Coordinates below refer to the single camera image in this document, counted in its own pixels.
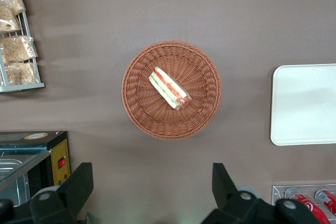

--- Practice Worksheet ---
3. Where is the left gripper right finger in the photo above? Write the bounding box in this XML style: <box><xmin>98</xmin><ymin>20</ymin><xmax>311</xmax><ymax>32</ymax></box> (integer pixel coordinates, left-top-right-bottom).
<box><xmin>201</xmin><ymin>162</ymin><xmax>325</xmax><ymax>224</ymax></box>

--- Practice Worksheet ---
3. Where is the red cola bottle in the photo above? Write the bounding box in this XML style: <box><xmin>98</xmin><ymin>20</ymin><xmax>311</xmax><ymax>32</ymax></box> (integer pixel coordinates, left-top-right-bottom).
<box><xmin>314</xmin><ymin>188</ymin><xmax>336</xmax><ymax>213</ymax></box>
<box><xmin>285</xmin><ymin>187</ymin><xmax>329</xmax><ymax>224</ymax></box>

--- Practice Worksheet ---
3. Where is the wrapped triangle sandwich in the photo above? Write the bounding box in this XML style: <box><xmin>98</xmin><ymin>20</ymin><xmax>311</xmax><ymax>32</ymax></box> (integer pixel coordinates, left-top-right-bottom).
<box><xmin>148</xmin><ymin>66</ymin><xmax>192</xmax><ymax>111</ymax></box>

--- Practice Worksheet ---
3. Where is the tray of packaged snacks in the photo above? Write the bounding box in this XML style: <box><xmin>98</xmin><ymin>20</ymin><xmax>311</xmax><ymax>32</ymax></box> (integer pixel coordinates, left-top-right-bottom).
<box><xmin>0</xmin><ymin>0</ymin><xmax>45</xmax><ymax>93</ymax></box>

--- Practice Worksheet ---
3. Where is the cream plastic tray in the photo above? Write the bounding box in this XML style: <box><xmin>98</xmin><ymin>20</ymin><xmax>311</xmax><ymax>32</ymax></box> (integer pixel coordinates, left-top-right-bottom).
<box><xmin>270</xmin><ymin>63</ymin><xmax>336</xmax><ymax>146</ymax></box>

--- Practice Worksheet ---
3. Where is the brown round wicker basket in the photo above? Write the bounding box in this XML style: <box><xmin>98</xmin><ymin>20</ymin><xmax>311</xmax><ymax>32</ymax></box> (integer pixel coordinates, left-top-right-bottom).
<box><xmin>121</xmin><ymin>40</ymin><xmax>223</xmax><ymax>141</ymax></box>

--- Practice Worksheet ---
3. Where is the clear acrylic bottle rack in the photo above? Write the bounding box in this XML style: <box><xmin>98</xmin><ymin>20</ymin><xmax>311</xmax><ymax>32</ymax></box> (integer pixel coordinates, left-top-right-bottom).
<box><xmin>271</xmin><ymin>184</ymin><xmax>336</xmax><ymax>224</ymax></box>

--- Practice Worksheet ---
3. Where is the black food warmer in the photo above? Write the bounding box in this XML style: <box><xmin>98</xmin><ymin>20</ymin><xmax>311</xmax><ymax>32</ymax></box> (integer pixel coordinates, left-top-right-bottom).
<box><xmin>0</xmin><ymin>130</ymin><xmax>71</xmax><ymax>206</ymax></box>

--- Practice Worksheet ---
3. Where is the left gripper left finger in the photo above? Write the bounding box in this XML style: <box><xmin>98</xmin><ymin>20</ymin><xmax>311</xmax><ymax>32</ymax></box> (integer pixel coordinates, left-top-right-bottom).
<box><xmin>0</xmin><ymin>162</ymin><xmax>95</xmax><ymax>224</ymax></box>

